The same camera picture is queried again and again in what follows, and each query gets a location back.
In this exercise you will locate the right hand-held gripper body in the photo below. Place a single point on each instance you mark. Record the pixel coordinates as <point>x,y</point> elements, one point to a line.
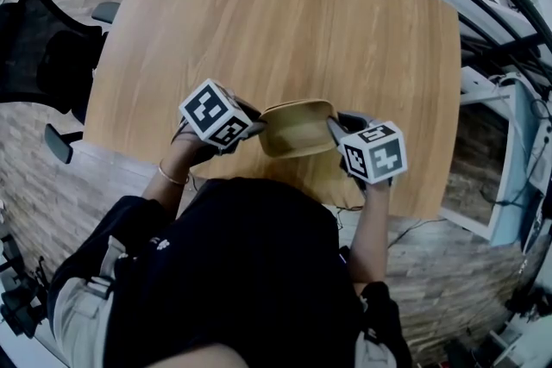
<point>375,155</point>

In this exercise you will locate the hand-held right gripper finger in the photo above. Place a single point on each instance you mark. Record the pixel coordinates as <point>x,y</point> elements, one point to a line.
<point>360,121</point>
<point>338,133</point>

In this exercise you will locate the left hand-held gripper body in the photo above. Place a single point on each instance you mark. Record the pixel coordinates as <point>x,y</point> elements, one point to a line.
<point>213,112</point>

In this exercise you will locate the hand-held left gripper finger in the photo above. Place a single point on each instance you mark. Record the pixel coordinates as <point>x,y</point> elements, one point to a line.
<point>256,131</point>
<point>251,112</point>

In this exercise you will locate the person's right forearm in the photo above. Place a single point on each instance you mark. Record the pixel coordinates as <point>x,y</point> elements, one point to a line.
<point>368,237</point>

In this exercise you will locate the person's left forearm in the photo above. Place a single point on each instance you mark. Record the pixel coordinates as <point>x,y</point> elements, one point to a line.
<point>168,181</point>

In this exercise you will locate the person's black top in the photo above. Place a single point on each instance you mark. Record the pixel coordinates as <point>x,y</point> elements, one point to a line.
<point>237,271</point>

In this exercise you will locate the pale blue desk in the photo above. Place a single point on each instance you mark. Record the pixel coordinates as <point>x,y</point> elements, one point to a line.
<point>506,185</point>

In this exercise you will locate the black mesh office chair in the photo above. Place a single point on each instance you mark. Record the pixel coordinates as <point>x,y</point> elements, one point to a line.
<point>34,56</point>

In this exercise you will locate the person's grey trousers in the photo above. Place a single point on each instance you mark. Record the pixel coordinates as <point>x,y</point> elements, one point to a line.
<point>77,323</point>

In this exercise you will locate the black wheeled chair base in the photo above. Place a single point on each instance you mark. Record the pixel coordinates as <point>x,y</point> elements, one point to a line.
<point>19,297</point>

